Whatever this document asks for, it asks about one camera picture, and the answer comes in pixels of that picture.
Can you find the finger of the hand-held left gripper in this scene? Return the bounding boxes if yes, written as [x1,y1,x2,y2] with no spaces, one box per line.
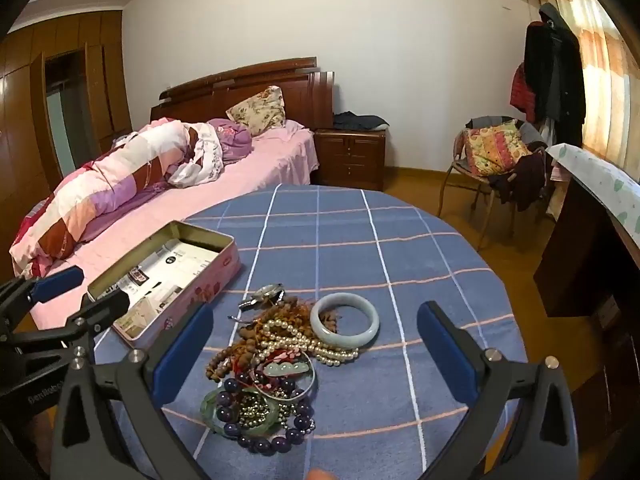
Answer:
[0,266,85,331]
[12,291,132,367]

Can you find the silver bangle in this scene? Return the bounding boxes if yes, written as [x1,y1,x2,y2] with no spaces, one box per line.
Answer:
[250,355,317,401]

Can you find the patchwork pink quilt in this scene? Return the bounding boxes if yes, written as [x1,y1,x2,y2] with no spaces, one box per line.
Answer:
[10,117,201,281]

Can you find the colourful floral cushion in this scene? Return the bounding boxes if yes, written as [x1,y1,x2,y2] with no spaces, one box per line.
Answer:
[462,121,532,177]

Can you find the dark maroon garment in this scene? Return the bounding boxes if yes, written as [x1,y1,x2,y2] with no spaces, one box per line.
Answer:
[487,152,548,211]

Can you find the red hanging garment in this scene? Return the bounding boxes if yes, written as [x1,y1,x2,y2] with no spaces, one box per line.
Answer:
[510,62,538,123]

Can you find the white patterned desk cover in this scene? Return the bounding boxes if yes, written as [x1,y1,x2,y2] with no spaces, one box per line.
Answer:
[545,142,640,248]

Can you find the brown wooden bead necklace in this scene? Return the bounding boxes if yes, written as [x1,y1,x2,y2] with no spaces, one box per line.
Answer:
[205,296,342,381]

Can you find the blue plaid tablecloth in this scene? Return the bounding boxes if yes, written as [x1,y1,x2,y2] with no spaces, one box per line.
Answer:
[92,185,531,480]

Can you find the metallic bead bracelet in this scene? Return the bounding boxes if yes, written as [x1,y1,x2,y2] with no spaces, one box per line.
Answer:
[234,392,296,428]

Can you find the jade pendant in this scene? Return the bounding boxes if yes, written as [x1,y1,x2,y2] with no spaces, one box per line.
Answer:
[240,347,311,391]

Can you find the wooden wardrobe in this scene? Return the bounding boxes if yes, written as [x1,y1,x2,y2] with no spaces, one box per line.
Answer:
[0,10,133,276]

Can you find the dark folded clothes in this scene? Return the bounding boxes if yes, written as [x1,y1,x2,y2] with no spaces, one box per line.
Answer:
[332,111,390,131]

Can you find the floral pillow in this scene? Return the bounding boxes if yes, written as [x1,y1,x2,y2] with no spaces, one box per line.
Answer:
[226,85,286,137]

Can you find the dark wooden desk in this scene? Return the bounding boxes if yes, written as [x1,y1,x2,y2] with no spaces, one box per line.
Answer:
[532,170,640,321]

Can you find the black hanging coat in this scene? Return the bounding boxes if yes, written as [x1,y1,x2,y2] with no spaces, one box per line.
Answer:
[522,2,587,146]

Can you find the silver wristwatch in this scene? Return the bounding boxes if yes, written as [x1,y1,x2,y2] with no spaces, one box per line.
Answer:
[239,284,286,311]

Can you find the purple floral blanket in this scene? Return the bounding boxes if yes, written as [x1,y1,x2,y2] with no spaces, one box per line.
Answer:
[167,119,253,183]

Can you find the pale jade bangle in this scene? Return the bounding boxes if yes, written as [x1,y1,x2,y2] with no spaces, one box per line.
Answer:
[310,292,381,348]

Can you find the pink tin box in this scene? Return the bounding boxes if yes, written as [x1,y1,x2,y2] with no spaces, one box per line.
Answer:
[86,220,241,350]

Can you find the green jade bangle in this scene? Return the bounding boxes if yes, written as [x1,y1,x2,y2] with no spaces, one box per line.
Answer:
[201,387,282,436]

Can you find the wooden bed headboard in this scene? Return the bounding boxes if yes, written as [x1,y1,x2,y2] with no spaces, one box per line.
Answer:
[151,56,336,131]

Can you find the wooden chair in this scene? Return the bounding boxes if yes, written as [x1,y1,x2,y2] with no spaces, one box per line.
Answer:
[439,116,551,251]

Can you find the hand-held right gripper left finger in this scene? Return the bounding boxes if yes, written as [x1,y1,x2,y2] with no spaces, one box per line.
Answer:
[50,302,216,480]

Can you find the wooden nightstand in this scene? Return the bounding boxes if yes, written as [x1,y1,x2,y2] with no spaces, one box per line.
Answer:
[312,127,388,191]

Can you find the patterned curtain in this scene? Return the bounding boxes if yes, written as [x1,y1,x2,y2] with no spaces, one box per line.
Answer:
[530,0,640,161]

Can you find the purple bead bracelet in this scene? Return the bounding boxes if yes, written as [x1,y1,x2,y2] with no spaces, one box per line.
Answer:
[215,372,317,456]

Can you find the pearl necklace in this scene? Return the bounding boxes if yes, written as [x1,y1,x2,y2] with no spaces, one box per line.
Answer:
[257,317,360,367]

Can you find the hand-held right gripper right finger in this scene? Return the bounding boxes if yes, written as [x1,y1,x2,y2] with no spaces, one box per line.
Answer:
[416,301,586,480]

